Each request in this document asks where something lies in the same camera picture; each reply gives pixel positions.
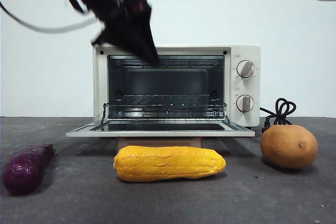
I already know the white Toshiba toaster oven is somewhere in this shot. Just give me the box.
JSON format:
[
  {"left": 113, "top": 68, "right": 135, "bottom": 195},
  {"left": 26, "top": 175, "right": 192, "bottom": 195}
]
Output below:
[{"left": 92, "top": 45, "right": 261, "bottom": 131}]

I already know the oven timer knob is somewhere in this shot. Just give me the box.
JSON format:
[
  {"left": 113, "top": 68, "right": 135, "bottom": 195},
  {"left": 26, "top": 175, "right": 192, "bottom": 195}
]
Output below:
[{"left": 235, "top": 94, "right": 255, "bottom": 113}]

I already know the purple eggplant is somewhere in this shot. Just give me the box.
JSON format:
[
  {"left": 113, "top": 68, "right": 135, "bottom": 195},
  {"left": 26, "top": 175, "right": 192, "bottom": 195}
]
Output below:
[{"left": 3, "top": 143, "right": 57, "bottom": 196}]

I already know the black power cable with plug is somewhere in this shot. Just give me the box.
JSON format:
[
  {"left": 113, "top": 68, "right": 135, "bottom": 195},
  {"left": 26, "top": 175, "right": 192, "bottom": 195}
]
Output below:
[{"left": 259, "top": 98, "right": 297, "bottom": 134}]

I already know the oven temperature knob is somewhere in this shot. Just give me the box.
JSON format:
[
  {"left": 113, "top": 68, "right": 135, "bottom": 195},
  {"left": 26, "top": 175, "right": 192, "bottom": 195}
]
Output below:
[{"left": 236, "top": 60, "right": 256, "bottom": 79}]

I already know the brown potato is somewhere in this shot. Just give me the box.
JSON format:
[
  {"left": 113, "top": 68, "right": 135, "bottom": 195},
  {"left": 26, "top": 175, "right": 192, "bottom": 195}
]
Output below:
[{"left": 260, "top": 125, "right": 319, "bottom": 169}]

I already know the metal wire oven rack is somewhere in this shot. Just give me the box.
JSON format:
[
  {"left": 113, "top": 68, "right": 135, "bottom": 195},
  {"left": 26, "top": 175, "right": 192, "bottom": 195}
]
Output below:
[{"left": 102, "top": 94, "right": 229, "bottom": 120}]

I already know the yellow corn cob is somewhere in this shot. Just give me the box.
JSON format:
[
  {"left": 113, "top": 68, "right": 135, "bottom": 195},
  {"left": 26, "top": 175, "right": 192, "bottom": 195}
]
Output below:
[{"left": 113, "top": 145, "right": 227, "bottom": 183}]

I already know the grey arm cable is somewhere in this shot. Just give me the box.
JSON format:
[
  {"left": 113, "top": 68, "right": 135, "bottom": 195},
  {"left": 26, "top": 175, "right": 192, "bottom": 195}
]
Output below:
[{"left": 0, "top": 0, "right": 102, "bottom": 34}]

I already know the glass oven door tan handle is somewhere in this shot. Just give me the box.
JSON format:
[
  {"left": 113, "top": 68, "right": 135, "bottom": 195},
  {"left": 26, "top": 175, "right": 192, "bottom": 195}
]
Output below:
[{"left": 65, "top": 123, "right": 256, "bottom": 149}]

